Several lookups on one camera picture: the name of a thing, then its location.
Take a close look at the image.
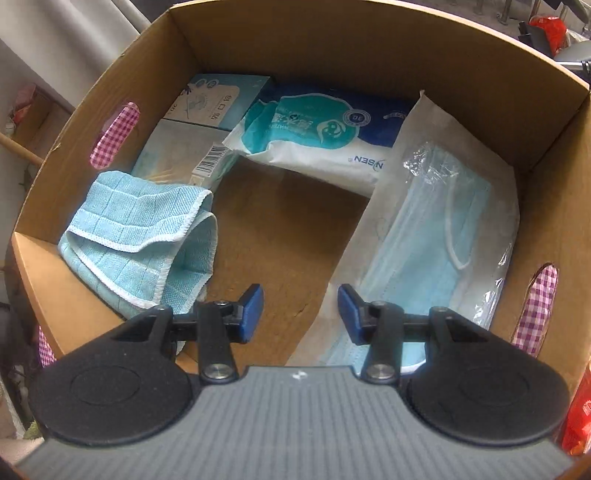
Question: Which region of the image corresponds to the red plastic bag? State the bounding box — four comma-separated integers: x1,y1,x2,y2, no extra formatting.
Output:
529,14,568,54

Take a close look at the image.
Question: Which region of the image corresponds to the teal cleaning cloth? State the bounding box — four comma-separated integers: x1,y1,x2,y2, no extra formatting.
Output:
58,171,219,356

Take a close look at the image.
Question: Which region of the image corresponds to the cotton swab packet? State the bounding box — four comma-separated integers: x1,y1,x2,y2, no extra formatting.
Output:
130,117,242,192

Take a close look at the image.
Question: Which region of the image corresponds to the red printed packet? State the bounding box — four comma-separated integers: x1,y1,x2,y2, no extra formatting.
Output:
560,364,591,457

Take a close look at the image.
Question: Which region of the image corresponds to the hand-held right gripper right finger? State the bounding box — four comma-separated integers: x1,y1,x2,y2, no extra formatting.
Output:
337,282,489,385

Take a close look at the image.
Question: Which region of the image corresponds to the grey white curtain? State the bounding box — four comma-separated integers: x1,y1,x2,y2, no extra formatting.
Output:
0,0,153,109

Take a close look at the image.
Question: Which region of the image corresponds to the pink checkered tablecloth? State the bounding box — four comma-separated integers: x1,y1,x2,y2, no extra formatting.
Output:
37,102,558,367

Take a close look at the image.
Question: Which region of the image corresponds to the packet of blue face masks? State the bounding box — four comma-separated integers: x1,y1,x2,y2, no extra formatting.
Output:
286,90,520,377

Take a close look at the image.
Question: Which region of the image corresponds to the blue wet wipes packet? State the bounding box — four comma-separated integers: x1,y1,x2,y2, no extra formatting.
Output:
222,82,416,199

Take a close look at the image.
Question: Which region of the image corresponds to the brown cardboard box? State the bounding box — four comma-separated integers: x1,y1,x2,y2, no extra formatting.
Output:
9,0,591,402

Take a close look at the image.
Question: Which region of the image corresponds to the blue face mask box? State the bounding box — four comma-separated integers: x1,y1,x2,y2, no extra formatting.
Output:
164,74,277,132

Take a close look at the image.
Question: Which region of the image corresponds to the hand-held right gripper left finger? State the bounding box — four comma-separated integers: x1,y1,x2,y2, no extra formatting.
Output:
113,282,265,385

